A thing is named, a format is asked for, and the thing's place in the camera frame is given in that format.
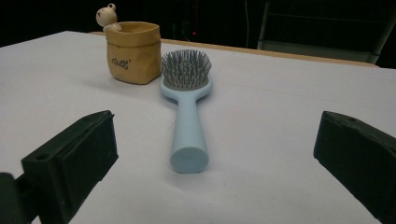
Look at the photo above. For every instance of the tan pot with bear figure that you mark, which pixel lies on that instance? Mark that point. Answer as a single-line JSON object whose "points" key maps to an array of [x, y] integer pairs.
{"points": [[134, 53]]}

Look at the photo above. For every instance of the white metal stand frame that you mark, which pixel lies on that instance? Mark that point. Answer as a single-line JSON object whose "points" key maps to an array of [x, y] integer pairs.
{"points": [[317, 51]]}

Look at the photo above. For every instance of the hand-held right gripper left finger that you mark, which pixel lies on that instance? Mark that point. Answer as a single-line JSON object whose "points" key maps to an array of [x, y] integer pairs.
{"points": [[71, 161]]}

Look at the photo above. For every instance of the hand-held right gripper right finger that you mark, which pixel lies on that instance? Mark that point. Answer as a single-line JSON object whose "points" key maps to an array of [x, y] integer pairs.
{"points": [[358, 158]]}

